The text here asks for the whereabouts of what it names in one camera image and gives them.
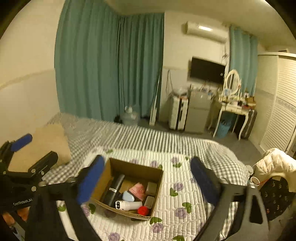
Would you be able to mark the person's left hand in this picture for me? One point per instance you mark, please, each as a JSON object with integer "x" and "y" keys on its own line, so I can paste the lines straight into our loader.
{"x": 9, "y": 217}

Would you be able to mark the cardboard box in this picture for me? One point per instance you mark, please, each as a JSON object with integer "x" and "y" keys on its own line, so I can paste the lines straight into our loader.
{"x": 136, "y": 168}

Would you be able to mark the white puffer jacket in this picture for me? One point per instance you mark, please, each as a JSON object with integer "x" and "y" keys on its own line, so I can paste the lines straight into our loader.
{"x": 275, "y": 162}

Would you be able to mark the white louvered wardrobe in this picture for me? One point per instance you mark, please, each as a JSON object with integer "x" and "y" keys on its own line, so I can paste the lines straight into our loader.
{"x": 279, "y": 104}

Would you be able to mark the grey mini fridge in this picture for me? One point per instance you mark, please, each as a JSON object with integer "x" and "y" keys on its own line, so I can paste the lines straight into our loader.
{"x": 197, "y": 113}

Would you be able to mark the wide green curtain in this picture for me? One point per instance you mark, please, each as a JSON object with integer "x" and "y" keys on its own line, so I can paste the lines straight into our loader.
{"x": 87, "y": 60}

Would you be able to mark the clear water jug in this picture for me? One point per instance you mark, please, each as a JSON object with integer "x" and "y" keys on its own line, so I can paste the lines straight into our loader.
{"x": 130, "y": 117}

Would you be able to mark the white vanity table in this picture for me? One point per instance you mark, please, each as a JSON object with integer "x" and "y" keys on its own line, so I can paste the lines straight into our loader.
{"x": 231, "y": 109}

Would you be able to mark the clutter of cosmetics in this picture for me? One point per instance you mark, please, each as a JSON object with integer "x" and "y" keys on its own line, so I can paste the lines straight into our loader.
{"x": 242, "y": 99}

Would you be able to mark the white floral quilt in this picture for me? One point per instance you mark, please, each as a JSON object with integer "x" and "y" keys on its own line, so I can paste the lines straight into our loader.
{"x": 175, "y": 204}

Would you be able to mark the black electric shaver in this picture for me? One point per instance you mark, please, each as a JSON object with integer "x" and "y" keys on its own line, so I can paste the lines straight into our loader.
{"x": 115, "y": 185}

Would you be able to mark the narrow green curtain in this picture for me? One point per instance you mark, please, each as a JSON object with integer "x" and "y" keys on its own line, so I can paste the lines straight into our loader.
{"x": 242, "y": 58}

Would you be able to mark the dark suitcase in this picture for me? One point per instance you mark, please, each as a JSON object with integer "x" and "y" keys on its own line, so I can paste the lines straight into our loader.
{"x": 251, "y": 122}

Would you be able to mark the dark printed cloth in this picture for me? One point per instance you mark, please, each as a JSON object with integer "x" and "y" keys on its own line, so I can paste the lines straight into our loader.
{"x": 277, "y": 197}

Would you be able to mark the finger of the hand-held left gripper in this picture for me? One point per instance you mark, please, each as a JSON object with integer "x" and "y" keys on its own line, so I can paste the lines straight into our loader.
{"x": 22, "y": 141}
{"x": 45, "y": 163}

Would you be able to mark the white suitcase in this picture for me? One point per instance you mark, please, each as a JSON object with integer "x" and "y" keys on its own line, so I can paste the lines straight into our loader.
{"x": 178, "y": 113}

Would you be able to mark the oval vanity mirror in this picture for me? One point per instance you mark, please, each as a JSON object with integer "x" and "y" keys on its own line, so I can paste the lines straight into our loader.
{"x": 232, "y": 81}

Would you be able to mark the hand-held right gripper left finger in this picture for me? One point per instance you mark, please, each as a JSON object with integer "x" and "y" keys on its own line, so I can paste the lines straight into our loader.
{"x": 90, "y": 183}

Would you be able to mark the light blue small case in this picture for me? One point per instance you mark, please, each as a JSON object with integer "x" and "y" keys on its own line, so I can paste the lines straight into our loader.
{"x": 128, "y": 197}

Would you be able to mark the blue bin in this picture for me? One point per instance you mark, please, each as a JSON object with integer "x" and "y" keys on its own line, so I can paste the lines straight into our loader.
{"x": 223, "y": 129}

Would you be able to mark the pink floral phone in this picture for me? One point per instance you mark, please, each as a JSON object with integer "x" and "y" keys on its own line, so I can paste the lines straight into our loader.
{"x": 138, "y": 190}

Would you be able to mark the small red object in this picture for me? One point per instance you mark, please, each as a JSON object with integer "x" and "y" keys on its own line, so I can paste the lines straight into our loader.
{"x": 143, "y": 210}

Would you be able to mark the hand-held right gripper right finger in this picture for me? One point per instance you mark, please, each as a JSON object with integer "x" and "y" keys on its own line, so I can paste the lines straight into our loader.
{"x": 203, "y": 183}

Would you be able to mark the white air conditioner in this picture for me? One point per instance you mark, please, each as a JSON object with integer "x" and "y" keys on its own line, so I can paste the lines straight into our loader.
{"x": 205, "y": 31}

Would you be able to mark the black wall television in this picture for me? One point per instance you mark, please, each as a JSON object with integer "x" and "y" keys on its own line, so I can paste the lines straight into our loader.
{"x": 207, "y": 69}

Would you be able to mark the tan pillow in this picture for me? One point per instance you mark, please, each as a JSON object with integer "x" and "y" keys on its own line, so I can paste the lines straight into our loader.
{"x": 50, "y": 143}

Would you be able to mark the white handheld device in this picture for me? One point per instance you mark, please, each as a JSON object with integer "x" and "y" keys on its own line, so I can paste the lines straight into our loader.
{"x": 129, "y": 205}

